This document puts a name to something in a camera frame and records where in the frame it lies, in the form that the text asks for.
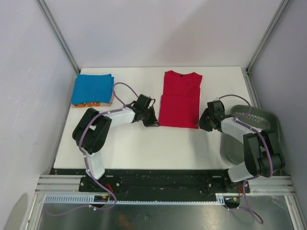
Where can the grey slotted cable duct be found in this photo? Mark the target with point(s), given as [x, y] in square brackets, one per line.
[99, 200]

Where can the aluminium frame post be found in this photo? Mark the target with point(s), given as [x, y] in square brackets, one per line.
[276, 19]
[57, 34]

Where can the blue t shirt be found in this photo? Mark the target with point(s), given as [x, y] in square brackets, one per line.
[92, 89]

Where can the left aluminium frame post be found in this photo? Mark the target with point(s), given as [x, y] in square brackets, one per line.
[57, 34]

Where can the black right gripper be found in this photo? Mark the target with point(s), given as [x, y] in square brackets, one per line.
[201, 121]

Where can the aluminium profile crossbar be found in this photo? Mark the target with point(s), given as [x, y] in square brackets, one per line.
[274, 186]

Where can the folded orange patterned t shirt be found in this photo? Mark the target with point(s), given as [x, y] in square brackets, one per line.
[94, 104]

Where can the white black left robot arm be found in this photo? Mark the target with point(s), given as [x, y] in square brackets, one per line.
[91, 132]

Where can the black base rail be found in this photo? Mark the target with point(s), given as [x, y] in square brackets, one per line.
[165, 185]

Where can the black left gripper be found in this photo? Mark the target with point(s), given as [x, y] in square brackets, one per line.
[153, 121]

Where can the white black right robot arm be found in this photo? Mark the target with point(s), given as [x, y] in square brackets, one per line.
[262, 150]

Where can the red t shirt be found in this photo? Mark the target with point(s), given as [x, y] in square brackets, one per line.
[180, 101]

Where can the right aluminium frame post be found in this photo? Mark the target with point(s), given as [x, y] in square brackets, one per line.
[276, 19]

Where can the dark green plastic tray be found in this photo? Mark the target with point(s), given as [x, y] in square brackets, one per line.
[231, 149]

